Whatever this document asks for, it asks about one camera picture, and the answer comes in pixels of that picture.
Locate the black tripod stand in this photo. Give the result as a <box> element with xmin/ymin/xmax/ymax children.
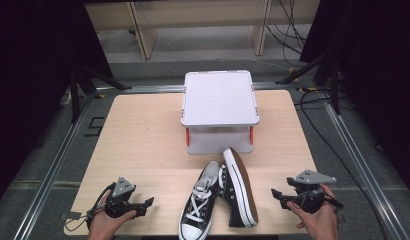
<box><xmin>68</xmin><ymin>63</ymin><xmax>133</xmax><ymax>125</ymax></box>
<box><xmin>275</xmin><ymin>46</ymin><xmax>341</xmax><ymax>116</ymax></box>

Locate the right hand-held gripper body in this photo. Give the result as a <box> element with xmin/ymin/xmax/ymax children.
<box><xmin>286</xmin><ymin>169</ymin><xmax>338</xmax><ymax>214</ymax></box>

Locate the white two-tier shoe rack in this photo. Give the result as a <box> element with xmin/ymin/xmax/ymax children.
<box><xmin>180</xmin><ymin>69</ymin><xmax>261</xmax><ymax>156</ymax></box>

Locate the black white canvas sneaker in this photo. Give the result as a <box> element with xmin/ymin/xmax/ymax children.
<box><xmin>178</xmin><ymin>160</ymin><xmax>225</xmax><ymax>240</ymax></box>
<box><xmin>216</xmin><ymin>146</ymin><xmax>260</xmax><ymax>230</ymax></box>

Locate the black curtain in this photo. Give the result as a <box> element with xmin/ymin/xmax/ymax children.
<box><xmin>0</xmin><ymin>0</ymin><xmax>115</xmax><ymax>209</ymax></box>
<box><xmin>298</xmin><ymin>0</ymin><xmax>410</xmax><ymax>193</ymax></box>

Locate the aluminium floor rail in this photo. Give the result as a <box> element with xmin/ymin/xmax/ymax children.
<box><xmin>12</xmin><ymin>94</ymin><xmax>96</xmax><ymax>240</ymax></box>
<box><xmin>94</xmin><ymin>81</ymin><xmax>327</xmax><ymax>95</ymax></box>
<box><xmin>321</xmin><ymin>91</ymin><xmax>410</xmax><ymax>240</ymax></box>

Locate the white object under curtain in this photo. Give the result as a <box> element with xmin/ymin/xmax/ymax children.
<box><xmin>58</xmin><ymin>87</ymin><xmax>81</xmax><ymax>108</ymax></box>

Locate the grey tape strip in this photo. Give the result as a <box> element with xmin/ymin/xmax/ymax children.
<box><xmin>60</xmin><ymin>211</ymin><xmax>83</xmax><ymax>221</ymax></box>

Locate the black tape floor mark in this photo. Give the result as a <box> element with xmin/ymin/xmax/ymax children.
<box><xmin>83</xmin><ymin>116</ymin><xmax>106</xmax><ymax>138</ymax></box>

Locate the bundle of black cables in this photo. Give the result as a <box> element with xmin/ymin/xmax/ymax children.
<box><xmin>265</xmin><ymin>0</ymin><xmax>308</xmax><ymax>68</ymax></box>

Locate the long black floor cable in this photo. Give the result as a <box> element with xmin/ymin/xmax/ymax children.
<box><xmin>292</xmin><ymin>89</ymin><xmax>391</xmax><ymax>240</ymax></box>

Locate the beige wooden desk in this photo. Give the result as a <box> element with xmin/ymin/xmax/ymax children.
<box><xmin>84</xmin><ymin>0</ymin><xmax>321</xmax><ymax>61</ymax></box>

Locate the person's right hand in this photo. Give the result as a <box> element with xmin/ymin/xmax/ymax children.
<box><xmin>286</xmin><ymin>183</ymin><xmax>340</xmax><ymax>240</ymax></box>

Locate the person's left hand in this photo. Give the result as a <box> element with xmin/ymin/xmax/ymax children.
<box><xmin>87</xmin><ymin>190</ymin><xmax>138</xmax><ymax>240</ymax></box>

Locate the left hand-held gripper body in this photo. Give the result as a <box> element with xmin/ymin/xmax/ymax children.
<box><xmin>104</xmin><ymin>176</ymin><xmax>148</xmax><ymax>219</ymax></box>

